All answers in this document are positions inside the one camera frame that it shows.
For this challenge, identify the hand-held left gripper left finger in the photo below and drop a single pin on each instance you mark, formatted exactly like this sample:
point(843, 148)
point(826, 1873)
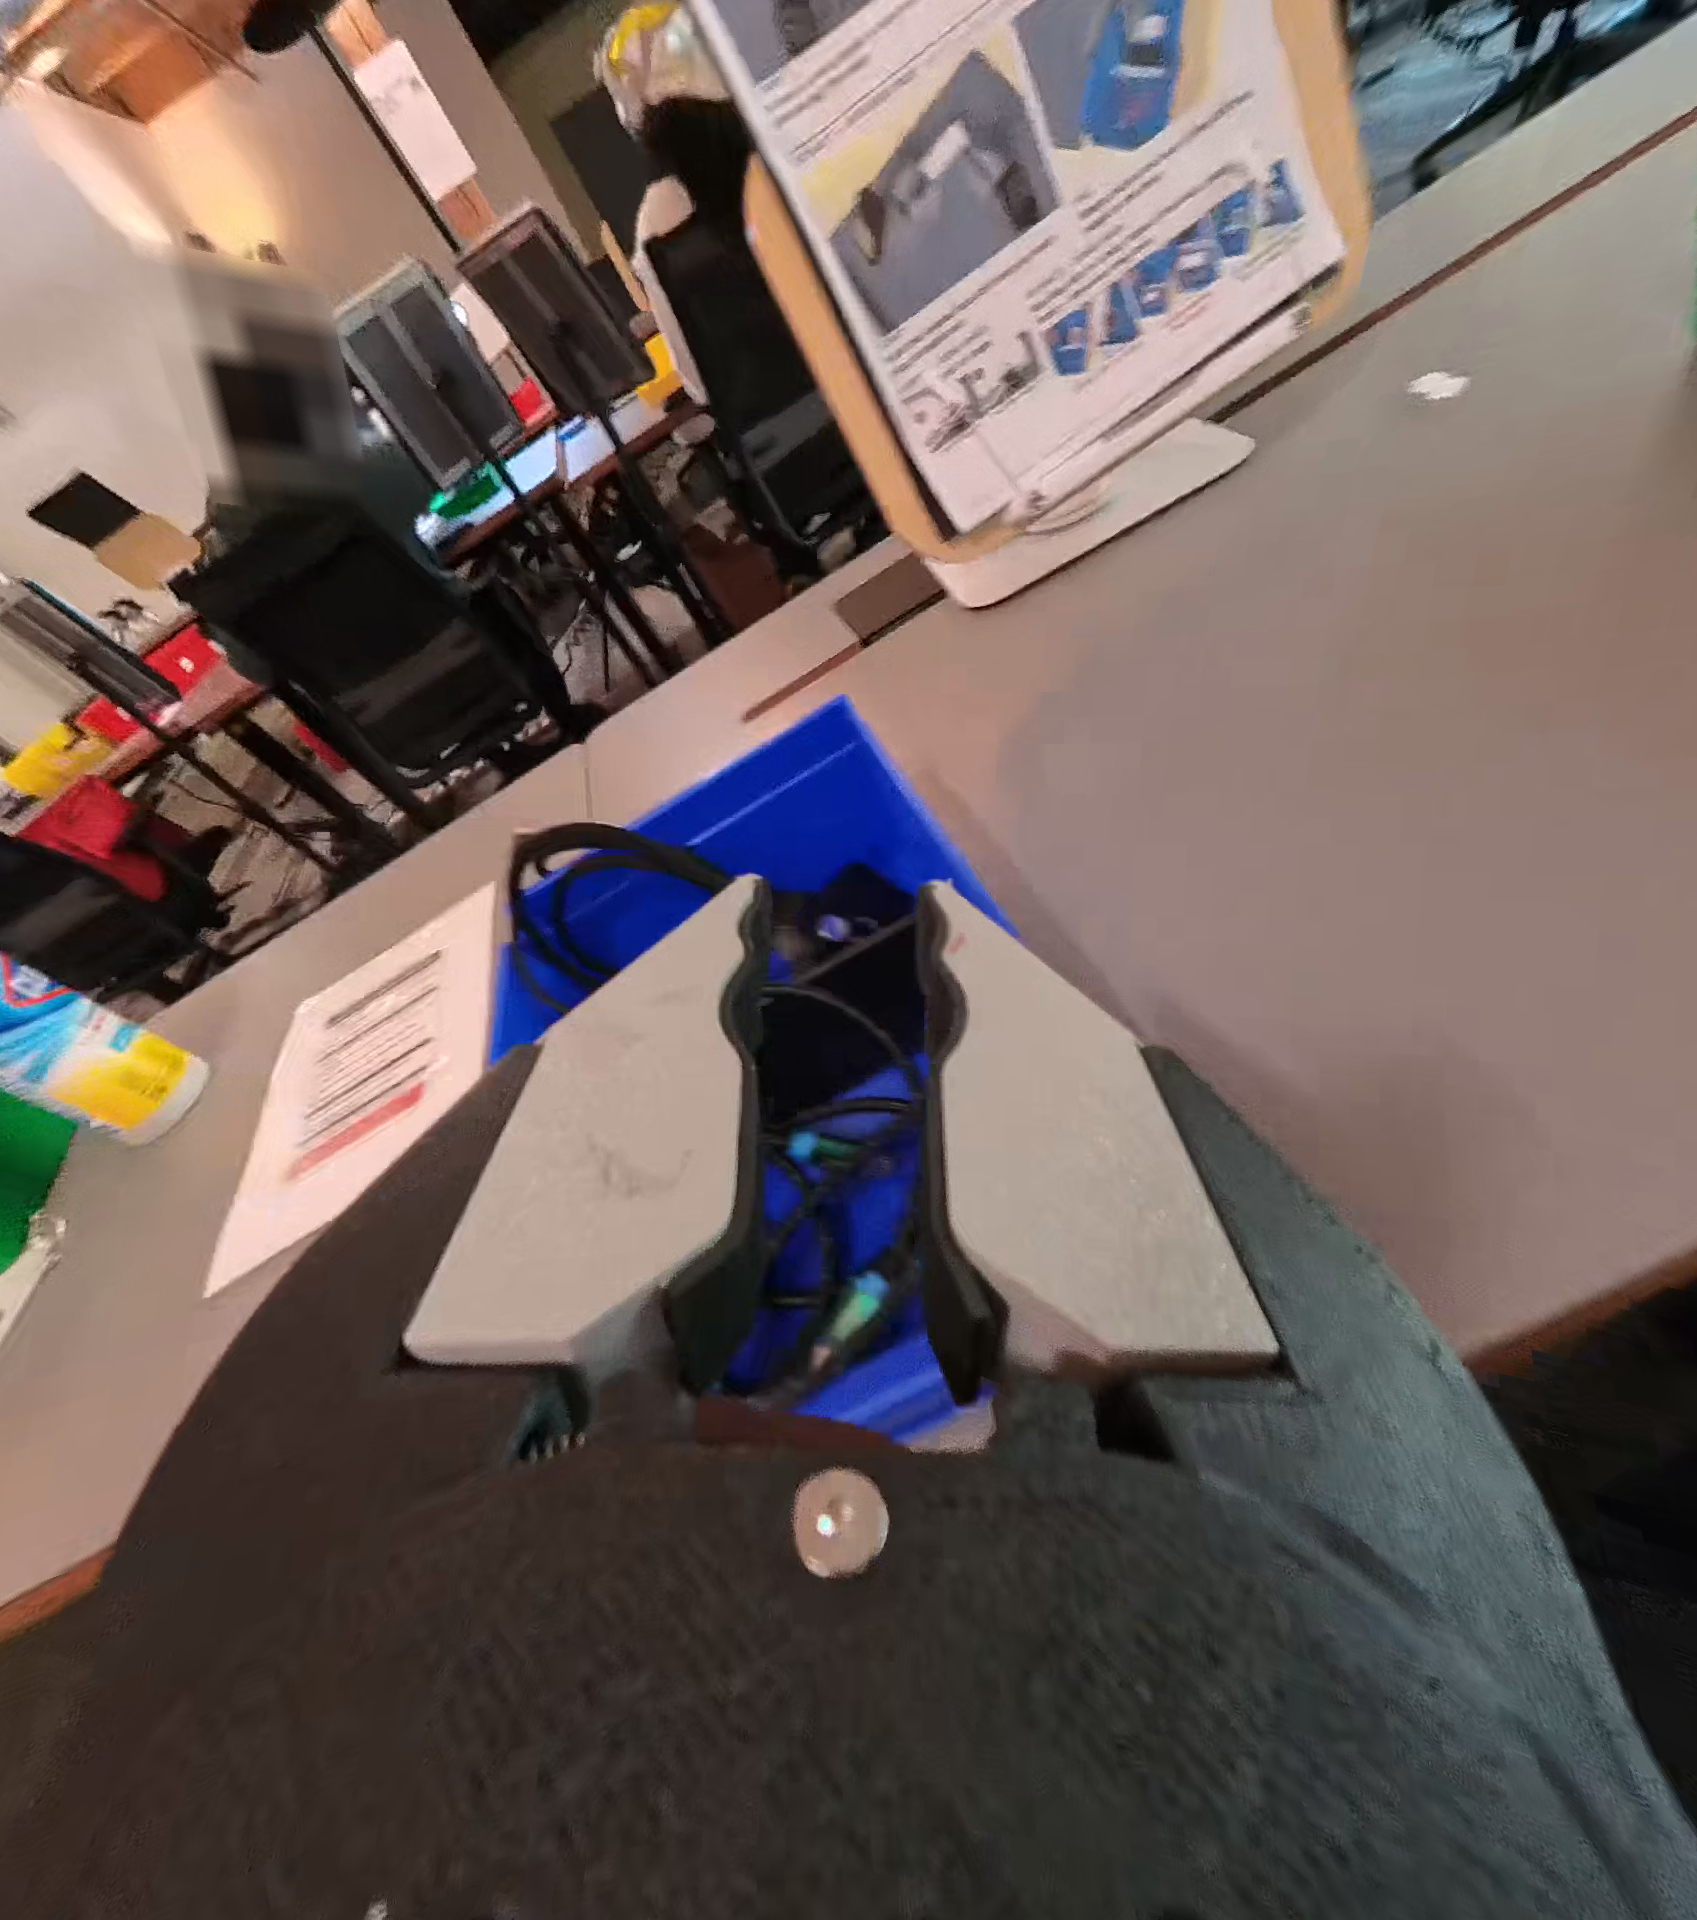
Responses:
point(593, 1143)

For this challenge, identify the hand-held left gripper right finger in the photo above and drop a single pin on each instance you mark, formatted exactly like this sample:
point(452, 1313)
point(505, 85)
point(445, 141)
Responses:
point(1088, 1186)

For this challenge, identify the blue plastic bin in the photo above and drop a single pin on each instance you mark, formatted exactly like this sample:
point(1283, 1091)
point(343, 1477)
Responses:
point(790, 793)

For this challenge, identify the white printed paper sheet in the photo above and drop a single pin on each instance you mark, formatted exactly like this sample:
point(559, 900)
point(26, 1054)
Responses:
point(340, 1106)

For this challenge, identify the disinfecting wipes canister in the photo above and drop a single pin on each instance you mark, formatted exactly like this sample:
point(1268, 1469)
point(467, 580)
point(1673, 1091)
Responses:
point(23, 1033)

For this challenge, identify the black padded chair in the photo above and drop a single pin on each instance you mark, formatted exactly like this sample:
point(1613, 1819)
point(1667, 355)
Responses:
point(23, 900)

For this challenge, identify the red storage bin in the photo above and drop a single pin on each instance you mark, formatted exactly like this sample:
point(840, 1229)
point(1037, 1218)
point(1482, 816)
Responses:
point(183, 656)

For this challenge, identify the yellow storage bin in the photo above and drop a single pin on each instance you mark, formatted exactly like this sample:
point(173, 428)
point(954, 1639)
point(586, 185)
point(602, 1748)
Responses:
point(57, 759)

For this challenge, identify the instruction poster on stand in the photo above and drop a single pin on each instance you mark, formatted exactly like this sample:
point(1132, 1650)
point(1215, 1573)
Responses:
point(1088, 518)

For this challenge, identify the grey screen on stand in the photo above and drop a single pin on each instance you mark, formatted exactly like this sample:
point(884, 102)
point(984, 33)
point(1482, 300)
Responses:
point(427, 368)
point(554, 307)

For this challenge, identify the black mesh office chair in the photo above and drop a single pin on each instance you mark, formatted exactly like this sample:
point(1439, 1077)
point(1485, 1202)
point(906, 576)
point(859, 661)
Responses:
point(745, 344)

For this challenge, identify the small white scrap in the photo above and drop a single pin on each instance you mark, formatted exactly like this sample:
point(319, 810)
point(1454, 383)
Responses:
point(1434, 385)

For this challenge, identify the printed instruction sheet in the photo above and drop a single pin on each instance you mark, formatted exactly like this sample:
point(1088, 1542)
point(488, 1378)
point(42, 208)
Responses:
point(1088, 223)

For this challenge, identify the small whiteboard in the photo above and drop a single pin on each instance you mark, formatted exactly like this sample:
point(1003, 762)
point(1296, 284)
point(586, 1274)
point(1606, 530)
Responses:
point(416, 121)

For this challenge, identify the black floor lamp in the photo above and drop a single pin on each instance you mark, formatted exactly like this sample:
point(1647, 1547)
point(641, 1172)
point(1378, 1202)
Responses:
point(286, 20)

